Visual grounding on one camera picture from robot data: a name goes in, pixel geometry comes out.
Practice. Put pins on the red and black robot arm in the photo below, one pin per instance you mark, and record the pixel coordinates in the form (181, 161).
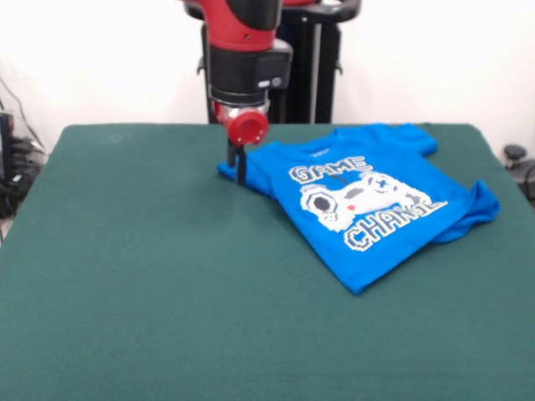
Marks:
(246, 46)

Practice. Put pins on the black electronics box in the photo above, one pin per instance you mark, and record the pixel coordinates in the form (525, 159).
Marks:
(6, 142)

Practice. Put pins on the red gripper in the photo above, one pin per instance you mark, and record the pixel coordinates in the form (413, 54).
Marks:
(246, 125)

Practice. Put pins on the blue t-shirt with white print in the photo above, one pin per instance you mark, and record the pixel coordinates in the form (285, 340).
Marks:
(368, 200)

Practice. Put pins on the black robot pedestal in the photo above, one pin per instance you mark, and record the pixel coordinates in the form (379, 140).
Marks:
(309, 75)

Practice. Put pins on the dark green table cloth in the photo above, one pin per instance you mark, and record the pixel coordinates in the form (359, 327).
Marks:
(83, 292)

